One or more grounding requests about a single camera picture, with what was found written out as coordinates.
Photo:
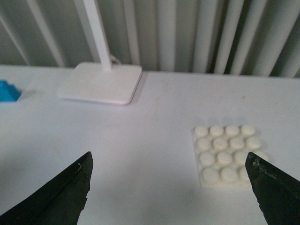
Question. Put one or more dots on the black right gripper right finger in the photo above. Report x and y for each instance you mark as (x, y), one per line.
(277, 193)

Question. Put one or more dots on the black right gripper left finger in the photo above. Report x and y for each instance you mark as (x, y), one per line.
(59, 202)

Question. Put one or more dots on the blue toy block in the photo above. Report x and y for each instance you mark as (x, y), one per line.
(8, 92)

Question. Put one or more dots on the white desk lamp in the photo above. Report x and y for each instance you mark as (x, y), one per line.
(102, 81)

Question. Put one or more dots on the white pleated curtain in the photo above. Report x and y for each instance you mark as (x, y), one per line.
(234, 37)

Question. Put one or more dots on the white studded base plate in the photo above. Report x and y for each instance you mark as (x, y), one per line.
(221, 154)

